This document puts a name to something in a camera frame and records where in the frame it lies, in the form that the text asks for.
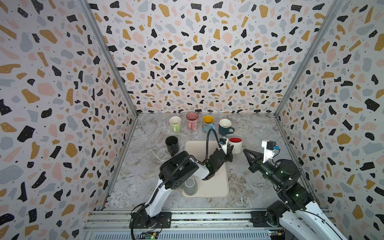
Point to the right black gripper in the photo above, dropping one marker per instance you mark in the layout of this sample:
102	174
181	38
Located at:
258	162

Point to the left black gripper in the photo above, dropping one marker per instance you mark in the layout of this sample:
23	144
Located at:
227	156

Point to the white mug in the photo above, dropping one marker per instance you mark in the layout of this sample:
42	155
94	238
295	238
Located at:
237	144

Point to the dark green mug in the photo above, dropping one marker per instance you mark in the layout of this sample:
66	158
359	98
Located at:
225	127

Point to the grey mug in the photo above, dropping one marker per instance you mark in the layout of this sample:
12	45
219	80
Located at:
190	187

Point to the light blue mug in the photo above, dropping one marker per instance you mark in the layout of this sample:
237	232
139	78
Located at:
208	123

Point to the black mug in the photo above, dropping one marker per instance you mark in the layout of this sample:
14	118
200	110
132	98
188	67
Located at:
172	144

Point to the pink mug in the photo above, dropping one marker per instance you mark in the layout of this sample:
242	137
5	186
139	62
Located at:
192	121

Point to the light green mug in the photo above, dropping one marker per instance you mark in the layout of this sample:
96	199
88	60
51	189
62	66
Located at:
176	124

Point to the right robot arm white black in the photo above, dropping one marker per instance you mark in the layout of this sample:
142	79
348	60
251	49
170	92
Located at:
296	211

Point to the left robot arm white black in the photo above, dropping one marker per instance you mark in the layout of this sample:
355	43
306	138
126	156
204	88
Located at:
173	174

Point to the beige serving tray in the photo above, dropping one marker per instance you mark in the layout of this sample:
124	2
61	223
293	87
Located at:
217	186

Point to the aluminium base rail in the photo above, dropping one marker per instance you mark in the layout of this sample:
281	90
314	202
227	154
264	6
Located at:
186	224

